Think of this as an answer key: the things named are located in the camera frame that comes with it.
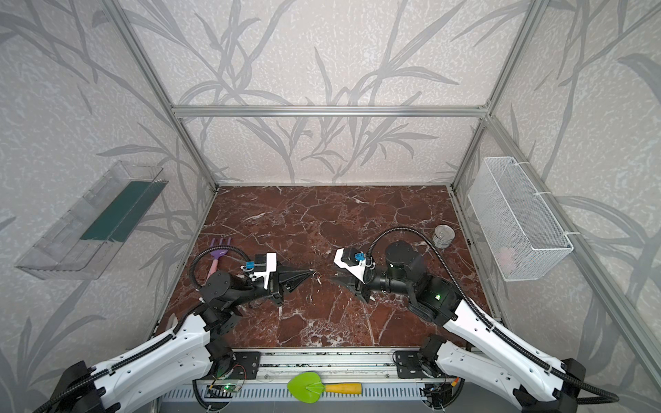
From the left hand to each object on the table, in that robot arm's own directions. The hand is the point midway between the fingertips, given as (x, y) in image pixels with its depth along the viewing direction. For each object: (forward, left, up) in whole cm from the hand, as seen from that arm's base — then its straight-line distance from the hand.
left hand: (312, 270), depth 61 cm
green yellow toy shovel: (-22, +2, -27) cm, 35 cm away
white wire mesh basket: (+6, -51, +5) cm, 52 cm away
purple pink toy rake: (+19, +41, -30) cm, 55 cm away
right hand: (+2, -5, 0) cm, 6 cm away
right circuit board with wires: (-22, -36, -30) cm, 52 cm away
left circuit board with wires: (-20, +24, -31) cm, 44 cm away
